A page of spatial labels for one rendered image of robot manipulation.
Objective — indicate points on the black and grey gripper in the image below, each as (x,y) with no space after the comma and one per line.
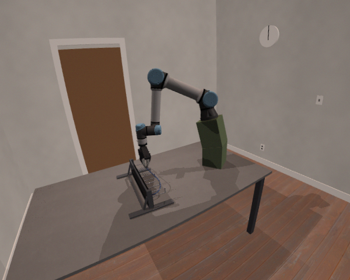
(141,156)

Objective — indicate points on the grey free-standing rack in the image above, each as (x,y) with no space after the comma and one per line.
(146,192)

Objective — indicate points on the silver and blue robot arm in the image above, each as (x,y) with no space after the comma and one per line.
(163,80)

